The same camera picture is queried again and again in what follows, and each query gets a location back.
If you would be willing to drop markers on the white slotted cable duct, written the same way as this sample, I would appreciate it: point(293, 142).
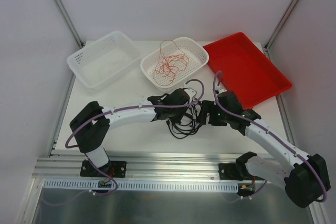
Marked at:
point(141, 185)

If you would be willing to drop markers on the left aluminium frame post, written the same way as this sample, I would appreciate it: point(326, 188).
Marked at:
point(65, 16)

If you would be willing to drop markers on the aluminium frame post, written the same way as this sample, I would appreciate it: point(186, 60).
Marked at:
point(65, 16)
point(284, 18)

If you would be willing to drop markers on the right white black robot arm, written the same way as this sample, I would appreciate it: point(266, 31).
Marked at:
point(304, 177)

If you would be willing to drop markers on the white perforated oval basket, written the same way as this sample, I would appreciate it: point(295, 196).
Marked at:
point(173, 63)

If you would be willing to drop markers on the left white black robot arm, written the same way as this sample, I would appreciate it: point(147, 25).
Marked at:
point(91, 125)

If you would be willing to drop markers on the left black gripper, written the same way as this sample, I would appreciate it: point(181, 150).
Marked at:
point(186, 104)

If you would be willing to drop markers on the red plastic tray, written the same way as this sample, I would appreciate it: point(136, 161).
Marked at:
point(246, 70)

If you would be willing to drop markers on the right aluminium frame post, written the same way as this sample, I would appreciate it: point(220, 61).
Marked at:
point(284, 18)

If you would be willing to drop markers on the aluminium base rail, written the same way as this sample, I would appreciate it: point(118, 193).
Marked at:
point(140, 165)

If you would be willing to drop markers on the translucent white rectangular basket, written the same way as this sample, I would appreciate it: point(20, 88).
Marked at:
point(104, 61)

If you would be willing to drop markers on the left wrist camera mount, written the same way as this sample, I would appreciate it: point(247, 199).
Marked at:
point(191, 92)

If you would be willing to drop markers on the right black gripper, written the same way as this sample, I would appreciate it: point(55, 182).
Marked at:
point(205, 112)

